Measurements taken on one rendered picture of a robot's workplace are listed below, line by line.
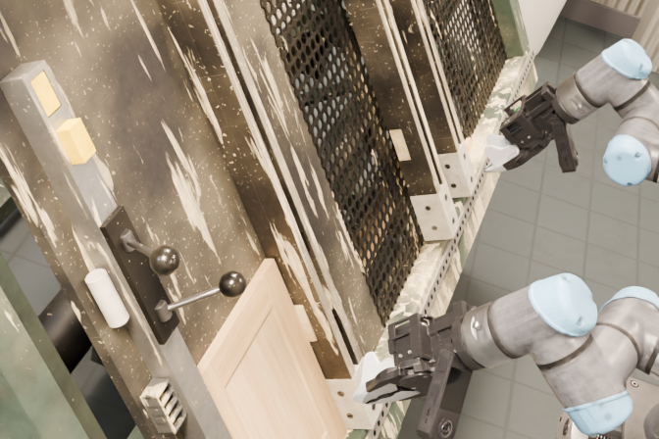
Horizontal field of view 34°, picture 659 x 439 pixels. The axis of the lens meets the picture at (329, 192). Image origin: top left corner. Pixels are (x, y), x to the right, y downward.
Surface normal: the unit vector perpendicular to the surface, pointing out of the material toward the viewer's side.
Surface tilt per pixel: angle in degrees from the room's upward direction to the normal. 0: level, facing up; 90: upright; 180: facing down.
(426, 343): 34
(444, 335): 62
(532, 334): 82
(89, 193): 56
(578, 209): 0
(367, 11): 90
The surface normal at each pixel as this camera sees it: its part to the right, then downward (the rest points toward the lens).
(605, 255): 0.23, -0.73
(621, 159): -0.45, 0.50
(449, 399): 0.63, 0.08
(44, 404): 0.89, -0.08
